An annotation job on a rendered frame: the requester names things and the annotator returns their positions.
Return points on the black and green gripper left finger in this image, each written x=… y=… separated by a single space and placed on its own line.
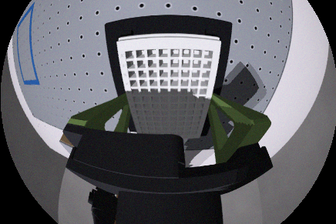
x=96 y=117

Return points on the blue tape outline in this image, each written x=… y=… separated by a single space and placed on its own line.
x=29 y=82

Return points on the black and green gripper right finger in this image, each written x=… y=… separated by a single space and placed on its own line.
x=249 y=127

